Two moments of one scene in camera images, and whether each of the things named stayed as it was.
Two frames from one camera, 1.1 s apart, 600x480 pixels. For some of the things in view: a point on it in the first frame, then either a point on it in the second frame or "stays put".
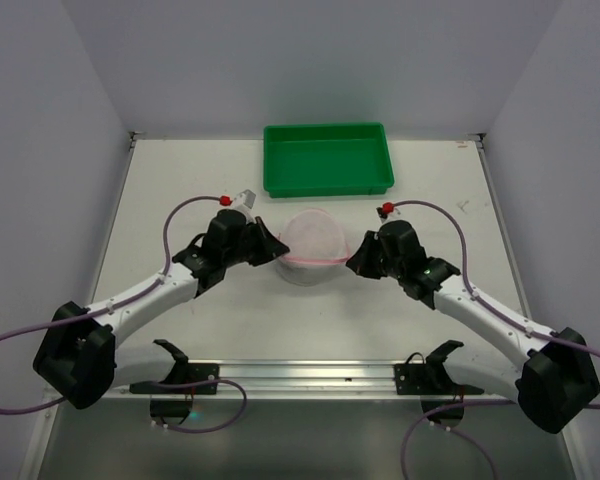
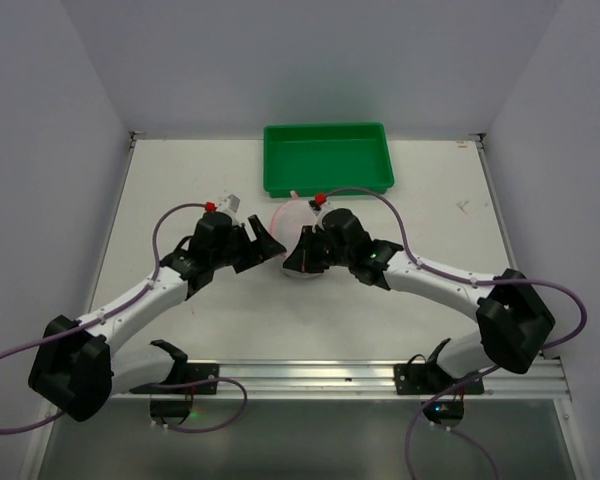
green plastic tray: (326, 160) stays put
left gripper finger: (270, 247) stays put
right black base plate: (429, 378) stays put
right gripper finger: (370, 259) to (306, 257)
